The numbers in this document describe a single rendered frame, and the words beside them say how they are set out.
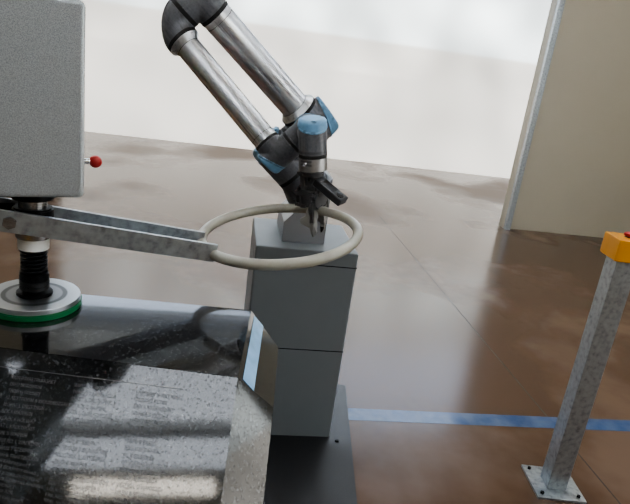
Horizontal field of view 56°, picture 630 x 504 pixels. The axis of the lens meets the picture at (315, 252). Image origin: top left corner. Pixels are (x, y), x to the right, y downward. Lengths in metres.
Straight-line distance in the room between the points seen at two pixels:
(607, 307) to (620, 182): 5.22
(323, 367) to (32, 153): 1.49
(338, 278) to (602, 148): 5.39
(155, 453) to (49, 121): 0.73
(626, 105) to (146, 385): 6.64
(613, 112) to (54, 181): 6.52
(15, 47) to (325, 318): 1.49
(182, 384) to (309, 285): 1.08
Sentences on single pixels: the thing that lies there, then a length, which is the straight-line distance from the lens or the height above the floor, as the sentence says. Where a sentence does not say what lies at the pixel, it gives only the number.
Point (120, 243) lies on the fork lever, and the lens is 1.54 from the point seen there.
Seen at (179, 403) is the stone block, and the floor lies 0.82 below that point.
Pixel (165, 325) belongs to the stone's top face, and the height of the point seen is 0.87.
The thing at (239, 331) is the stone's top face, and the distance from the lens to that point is 1.50.
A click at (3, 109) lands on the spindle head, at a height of 1.36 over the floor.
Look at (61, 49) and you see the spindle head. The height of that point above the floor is 1.49.
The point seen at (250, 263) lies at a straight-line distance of 1.53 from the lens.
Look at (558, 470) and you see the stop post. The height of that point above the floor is 0.10.
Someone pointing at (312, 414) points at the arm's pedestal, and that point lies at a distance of 2.58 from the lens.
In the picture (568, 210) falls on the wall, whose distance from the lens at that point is 7.33.
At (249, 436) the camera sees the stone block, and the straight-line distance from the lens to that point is 1.32.
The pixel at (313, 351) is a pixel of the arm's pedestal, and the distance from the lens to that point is 2.42.
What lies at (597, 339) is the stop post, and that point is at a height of 0.69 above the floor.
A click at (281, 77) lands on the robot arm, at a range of 2.21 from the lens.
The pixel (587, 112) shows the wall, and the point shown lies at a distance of 7.18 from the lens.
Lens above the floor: 1.54
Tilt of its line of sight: 18 degrees down
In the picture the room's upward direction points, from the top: 8 degrees clockwise
